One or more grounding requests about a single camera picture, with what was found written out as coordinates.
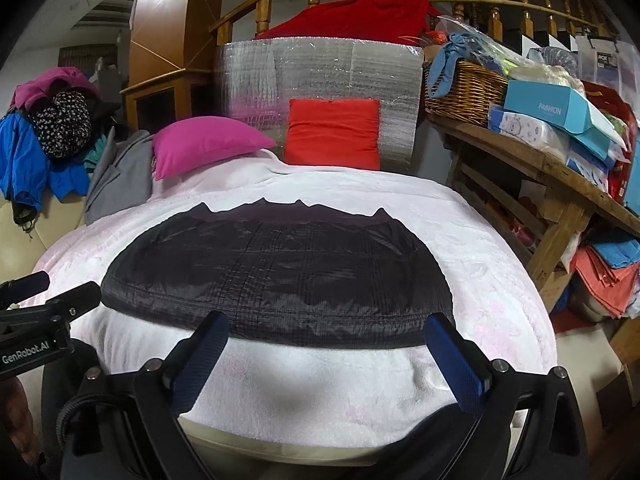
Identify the blue jacket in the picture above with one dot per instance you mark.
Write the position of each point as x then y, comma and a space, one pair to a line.
25, 160

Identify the wicker basket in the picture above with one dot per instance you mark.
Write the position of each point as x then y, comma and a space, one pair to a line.
465, 95

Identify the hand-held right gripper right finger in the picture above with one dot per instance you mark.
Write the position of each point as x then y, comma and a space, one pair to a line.
457, 365

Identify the salmon cloth pile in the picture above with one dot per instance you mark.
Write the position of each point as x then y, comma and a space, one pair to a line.
600, 280

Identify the silver foil insulation mat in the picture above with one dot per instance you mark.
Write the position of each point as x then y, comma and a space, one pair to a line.
320, 65

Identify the red velvet cloth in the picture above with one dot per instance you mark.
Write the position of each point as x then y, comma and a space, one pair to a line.
350, 17

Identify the white patterned package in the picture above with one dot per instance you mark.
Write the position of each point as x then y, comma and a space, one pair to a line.
525, 127

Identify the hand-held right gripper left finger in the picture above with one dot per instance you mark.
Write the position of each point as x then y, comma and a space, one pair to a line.
200, 360

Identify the pink pillow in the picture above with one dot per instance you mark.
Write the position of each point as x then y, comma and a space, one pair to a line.
210, 145

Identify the clear plastic bag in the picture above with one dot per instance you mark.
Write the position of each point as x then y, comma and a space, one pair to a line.
552, 57

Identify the magenta garment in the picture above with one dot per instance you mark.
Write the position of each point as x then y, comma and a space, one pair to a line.
55, 80

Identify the red gift bag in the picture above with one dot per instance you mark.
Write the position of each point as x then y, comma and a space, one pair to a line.
617, 115

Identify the white fleece blanket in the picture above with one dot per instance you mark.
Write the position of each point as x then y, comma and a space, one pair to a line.
300, 390

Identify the wooden stair railing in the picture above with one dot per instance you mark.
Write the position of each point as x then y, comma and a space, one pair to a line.
263, 20

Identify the wooden table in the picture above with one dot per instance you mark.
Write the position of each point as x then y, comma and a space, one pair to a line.
525, 152

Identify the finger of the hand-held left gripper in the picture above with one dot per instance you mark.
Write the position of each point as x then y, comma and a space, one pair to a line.
75, 297
25, 285

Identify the red pillow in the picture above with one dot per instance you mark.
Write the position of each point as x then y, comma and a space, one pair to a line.
332, 132

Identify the black white dotted garment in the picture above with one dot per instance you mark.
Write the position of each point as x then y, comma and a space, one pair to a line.
60, 125

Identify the cream leather sofa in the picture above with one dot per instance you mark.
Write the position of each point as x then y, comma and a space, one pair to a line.
40, 240

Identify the person's left hand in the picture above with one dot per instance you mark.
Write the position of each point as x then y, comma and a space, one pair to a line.
17, 405

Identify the blue cloth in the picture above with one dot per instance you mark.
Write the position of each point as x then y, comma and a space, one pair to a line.
442, 67

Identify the person's dark clothing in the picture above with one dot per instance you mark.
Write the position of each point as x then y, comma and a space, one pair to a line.
300, 471

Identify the teal garment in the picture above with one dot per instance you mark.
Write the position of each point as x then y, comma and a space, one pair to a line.
97, 157

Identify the dark quilted zip jacket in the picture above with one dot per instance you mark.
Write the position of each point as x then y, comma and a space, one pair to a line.
275, 280

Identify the grey garment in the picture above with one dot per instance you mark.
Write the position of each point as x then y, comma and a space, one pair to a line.
120, 175

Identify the light blue cardboard box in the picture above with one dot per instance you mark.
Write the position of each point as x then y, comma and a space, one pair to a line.
545, 105

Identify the wooden cabinet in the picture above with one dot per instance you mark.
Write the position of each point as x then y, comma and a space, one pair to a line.
160, 20

